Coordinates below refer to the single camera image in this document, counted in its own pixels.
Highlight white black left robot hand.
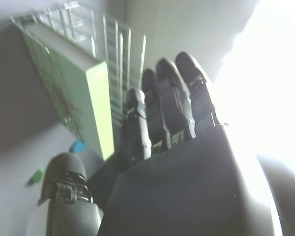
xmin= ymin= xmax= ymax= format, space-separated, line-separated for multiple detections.
xmin=37 ymin=51 xmax=283 ymax=236

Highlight light green rectangular box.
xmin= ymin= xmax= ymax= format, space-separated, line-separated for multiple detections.
xmin=21 ymin=25 xmax=115 ymax=162

